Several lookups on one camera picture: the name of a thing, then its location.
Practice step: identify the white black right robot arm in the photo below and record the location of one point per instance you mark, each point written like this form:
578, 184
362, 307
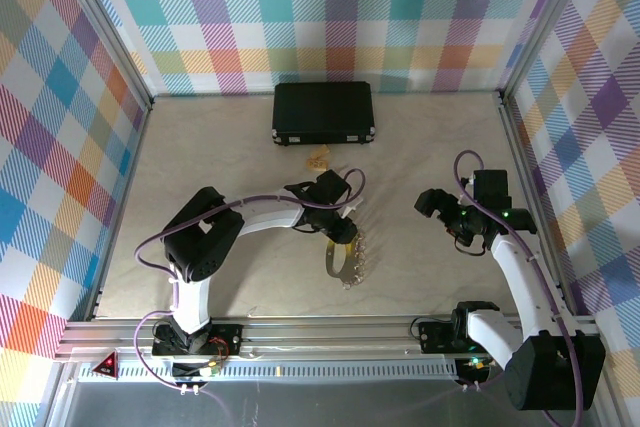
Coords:
520, 292

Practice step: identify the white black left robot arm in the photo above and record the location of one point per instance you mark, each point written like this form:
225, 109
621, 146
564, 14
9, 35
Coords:
195, 297

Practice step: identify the wooden tag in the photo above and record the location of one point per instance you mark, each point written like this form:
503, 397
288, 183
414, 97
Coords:
316, 163
324, 151

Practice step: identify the black hard case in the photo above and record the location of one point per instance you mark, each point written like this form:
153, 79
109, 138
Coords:
322, 112

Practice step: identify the red triangle warning light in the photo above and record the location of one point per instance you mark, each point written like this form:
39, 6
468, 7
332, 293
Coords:
106, 367

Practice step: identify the aluminium floor rail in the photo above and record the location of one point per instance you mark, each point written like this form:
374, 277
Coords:
122, 207
517, 147

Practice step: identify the long aluminium base rail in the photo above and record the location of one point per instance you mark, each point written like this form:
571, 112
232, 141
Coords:
325, 342

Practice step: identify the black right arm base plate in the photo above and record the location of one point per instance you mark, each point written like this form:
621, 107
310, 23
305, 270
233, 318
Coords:
435, 337

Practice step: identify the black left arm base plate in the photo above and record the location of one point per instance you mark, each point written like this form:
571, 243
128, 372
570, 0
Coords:
231, 339

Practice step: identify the aluminium frame post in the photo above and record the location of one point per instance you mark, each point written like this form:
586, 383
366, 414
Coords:
550, 22
107, 22

